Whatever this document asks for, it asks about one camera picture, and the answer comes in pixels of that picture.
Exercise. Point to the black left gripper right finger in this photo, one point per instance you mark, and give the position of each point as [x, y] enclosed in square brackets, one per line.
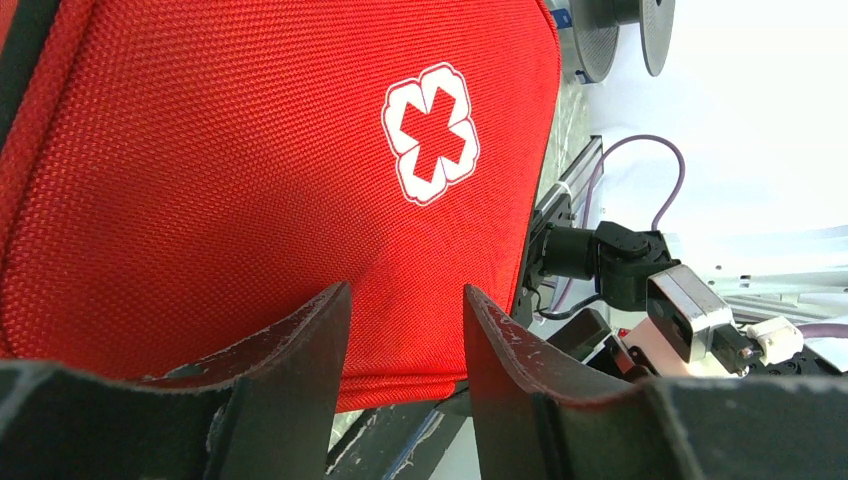
[540, 414]

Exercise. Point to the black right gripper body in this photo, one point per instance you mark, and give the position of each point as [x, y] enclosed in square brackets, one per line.
[589, 339]

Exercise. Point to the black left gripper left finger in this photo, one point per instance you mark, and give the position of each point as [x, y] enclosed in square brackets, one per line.
[262, 408]

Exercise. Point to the red medicine kit case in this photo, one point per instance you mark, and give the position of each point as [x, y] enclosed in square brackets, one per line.
[178, 175]

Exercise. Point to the grey filament spool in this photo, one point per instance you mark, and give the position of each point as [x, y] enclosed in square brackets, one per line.
[596, 26]

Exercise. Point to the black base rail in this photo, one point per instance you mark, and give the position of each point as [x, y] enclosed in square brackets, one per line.
[405, 376]

